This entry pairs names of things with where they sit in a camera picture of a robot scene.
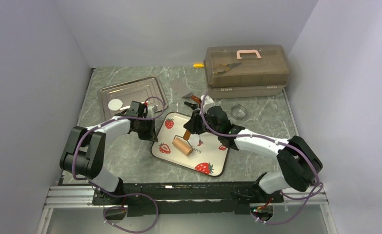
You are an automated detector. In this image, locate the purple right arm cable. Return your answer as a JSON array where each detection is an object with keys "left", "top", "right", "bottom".
[{"left": 200, "top": 93, "right": 324, "bottom": 226}]

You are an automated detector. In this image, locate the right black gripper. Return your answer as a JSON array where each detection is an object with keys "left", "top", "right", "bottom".
[{"left": 184, "top": 109, "right": 221, "bottom": 137}]

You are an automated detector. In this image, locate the spatula with wooden handle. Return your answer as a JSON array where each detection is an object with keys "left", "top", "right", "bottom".
[{"left": 181, "top": 92, "right": 201, "bottom": 105}]

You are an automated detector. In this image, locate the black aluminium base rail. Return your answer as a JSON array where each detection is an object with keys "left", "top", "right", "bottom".
[{"left": 44, "top": 181, "right": 311, "bottom": 217}]

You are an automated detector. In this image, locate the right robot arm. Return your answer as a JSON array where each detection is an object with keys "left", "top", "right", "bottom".
[{"left": 184, "top": 104, "right": 323, "bottom": 202}]

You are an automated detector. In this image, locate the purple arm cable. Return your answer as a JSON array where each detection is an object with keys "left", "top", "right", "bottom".
[
  {"left": 200, "top": 93, "right": 324, "bottom": 226},
  {"left": 72, "top": 96, "right": 167, "bottom": 233}
]

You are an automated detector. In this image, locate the round metal cutter ring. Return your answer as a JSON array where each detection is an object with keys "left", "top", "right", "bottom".
[{"left": 231, "top": 104, "right": 248, "bottom": 119}]

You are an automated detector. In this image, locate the wooden rolling pin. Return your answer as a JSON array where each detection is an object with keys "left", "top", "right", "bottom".
[{"left": 172, "top": 130, "right": 193, "bottom": 156}]

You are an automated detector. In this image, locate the strawberry pattern white tray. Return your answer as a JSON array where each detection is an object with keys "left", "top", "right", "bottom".
[{"left": 151, "top": 112, "right": 228, "bottom": 177}]

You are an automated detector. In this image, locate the steel baking tray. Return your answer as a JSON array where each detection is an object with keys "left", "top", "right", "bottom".
[{"left": 99, "top": 76, "right": 168, "bottom": 120}]

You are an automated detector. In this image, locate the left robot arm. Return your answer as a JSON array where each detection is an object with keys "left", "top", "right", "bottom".
[{"left": 60, "top": 101, "right": 158, "bottom": 205}]

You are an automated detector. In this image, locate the white dough ball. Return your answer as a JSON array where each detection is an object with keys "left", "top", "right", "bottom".
[{"left": 188, "top": 134, "right": 200, "bottom": 146}]

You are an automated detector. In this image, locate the brown translucent tool box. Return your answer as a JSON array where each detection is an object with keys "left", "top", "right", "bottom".
[{"left": 204, "top": 44, "right": 290, "bottom": 99}]

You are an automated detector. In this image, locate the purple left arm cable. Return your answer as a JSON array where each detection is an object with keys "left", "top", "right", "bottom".
[{"left": 72, "top": 96, "right": 167, "bottom": 233}]

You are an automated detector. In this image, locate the flat round dough wrapper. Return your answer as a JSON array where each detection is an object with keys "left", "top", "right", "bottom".
[{"left": 108, "top": 98, "right": 123, "bottom": 112}]

